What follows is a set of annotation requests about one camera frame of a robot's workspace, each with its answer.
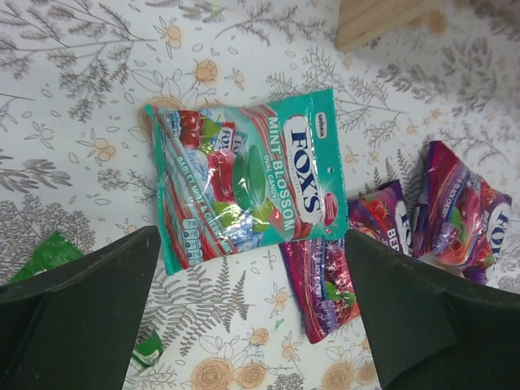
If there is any wooden two-tier shelf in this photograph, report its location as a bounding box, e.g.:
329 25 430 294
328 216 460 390
335 0 439 53

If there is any teal mint candy bag front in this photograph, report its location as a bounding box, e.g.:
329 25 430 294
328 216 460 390
144 89 348 275

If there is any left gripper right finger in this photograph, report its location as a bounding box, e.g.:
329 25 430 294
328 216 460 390
344 230 519 389

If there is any floral table mat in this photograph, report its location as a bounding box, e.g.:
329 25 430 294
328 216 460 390
0 0 520 390

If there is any purple berries candy bag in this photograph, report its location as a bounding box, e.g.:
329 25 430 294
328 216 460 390
279 180 413 345
412 141 512 284

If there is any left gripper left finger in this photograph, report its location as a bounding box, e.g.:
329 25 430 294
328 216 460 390
1 226 161 389

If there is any green snack bag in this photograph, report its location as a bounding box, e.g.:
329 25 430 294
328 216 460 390
1 226 161 374

